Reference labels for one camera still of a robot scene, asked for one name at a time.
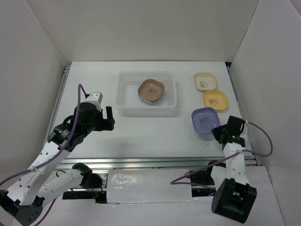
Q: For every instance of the white taped cover panel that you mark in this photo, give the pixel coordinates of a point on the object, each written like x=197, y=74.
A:
x=146, y=186

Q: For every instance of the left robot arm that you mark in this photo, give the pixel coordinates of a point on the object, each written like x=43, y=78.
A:
x=31, y=193

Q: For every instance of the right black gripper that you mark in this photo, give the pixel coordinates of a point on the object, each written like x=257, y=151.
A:
x=216, y=132

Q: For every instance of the aluminium frame rail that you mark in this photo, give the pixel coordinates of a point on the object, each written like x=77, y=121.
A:
x=136, y=163

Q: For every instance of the white plastic perforated bin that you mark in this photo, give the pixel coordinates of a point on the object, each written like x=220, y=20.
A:
x=129, y=103

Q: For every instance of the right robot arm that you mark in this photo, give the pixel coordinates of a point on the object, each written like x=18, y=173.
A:
x=234, y=197

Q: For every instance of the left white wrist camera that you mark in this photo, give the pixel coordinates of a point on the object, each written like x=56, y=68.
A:
x=94, y=98

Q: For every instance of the yellow plate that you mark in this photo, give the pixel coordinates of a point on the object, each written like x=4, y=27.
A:
x=215, y=99

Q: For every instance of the cream plate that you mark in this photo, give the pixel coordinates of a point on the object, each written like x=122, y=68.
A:
x=205, y=81

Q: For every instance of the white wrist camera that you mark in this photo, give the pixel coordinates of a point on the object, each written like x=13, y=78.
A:
x=245, y=130
x=94, y=98

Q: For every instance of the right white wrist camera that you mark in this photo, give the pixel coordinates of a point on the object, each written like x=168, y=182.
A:
x=245, y=130

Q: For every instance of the purple plate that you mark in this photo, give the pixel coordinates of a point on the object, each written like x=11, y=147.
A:
x=204, y=120

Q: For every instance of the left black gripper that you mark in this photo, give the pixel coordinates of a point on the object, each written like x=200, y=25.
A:
x=106, y=124

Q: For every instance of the brown plate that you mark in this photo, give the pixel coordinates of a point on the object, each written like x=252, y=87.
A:
x=150, y=91

